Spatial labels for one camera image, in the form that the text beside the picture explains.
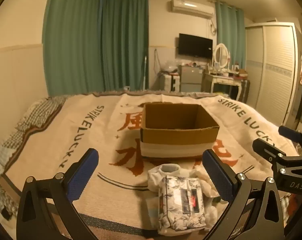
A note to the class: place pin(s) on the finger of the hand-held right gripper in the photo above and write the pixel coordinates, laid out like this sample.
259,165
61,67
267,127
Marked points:
267,150
290,132

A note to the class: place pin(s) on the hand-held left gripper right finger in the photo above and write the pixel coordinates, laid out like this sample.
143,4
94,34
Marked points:
216,177

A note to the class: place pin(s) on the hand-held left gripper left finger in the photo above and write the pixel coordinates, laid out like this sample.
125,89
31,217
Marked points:
83,176

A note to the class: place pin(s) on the floral tissue packet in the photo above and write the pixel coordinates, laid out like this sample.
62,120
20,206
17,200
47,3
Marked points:
182,217

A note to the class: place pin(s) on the cardboard box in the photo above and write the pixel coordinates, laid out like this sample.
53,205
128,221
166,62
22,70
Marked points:
178,137

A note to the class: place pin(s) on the white sock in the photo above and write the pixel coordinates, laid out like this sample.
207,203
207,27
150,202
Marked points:
158,177

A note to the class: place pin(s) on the cream crumpled cloth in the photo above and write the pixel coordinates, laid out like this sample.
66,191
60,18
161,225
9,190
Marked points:
203,180

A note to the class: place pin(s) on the orange cloth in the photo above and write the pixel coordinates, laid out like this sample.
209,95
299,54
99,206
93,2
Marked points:
295,208

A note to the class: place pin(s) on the white cotton wad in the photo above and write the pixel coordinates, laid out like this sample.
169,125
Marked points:
211,215

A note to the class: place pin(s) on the cream printed blanket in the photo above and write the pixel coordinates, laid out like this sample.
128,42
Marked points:
86,120

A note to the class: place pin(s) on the dark suitcase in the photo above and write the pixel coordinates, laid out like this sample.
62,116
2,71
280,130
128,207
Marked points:
245,90

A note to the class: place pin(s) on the white sliding wardrobe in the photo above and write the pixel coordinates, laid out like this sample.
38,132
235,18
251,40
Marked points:
273,70

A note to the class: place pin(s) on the checked bed sheet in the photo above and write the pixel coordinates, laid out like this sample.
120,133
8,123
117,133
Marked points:
33,115

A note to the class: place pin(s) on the white dressing table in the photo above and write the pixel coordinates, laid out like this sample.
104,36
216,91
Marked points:
222,80

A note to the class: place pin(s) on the grey mini fridge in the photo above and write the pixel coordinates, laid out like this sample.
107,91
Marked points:
190,78

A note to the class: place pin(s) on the oval vanity mirror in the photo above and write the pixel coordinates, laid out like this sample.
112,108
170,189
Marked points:
221,55

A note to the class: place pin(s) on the white suitcase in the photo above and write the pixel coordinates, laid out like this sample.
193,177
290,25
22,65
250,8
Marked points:
169,82

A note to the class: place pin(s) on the light teal curtain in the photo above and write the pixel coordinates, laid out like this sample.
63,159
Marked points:
228,30

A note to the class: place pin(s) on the wide green curtain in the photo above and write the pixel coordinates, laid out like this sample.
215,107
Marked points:
71,37

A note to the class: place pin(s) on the narrow green curtain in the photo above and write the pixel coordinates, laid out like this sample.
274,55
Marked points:
124,42

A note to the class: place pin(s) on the white air conditioner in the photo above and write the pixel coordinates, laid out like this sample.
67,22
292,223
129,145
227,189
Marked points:
191,7

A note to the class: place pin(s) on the black wall television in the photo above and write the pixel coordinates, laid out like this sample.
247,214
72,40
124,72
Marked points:
195,45

